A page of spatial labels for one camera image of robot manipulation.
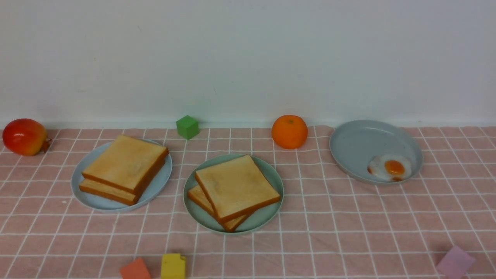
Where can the grey blue egg plate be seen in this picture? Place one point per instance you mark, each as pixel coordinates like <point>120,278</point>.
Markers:
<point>354,144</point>

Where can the red yellow apple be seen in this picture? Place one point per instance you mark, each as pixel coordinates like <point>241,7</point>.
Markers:
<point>26,137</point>

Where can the pink checkered tablecloth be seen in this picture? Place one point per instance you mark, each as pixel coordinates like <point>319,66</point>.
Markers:
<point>330,226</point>

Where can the pink wooden block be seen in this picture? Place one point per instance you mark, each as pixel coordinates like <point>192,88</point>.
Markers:
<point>455,263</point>

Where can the orange wooden block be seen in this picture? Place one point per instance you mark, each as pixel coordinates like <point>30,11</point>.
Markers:
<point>135,270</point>

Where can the orange fruit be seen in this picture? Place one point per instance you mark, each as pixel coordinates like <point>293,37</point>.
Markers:
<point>289,132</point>

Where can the yellow wooden block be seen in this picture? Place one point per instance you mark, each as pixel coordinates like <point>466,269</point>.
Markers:
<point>173,266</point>

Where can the toast slice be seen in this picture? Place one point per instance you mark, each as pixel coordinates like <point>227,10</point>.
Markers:
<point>111,192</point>
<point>199,198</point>
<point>238,184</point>
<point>128,164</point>

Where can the green wooden cube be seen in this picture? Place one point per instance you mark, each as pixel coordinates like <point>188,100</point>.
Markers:
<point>187,127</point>

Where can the light blue bread plate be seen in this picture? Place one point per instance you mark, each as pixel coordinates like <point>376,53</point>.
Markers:
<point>105,205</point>

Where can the lower fried egg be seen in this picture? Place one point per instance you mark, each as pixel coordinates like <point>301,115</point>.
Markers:
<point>390,167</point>

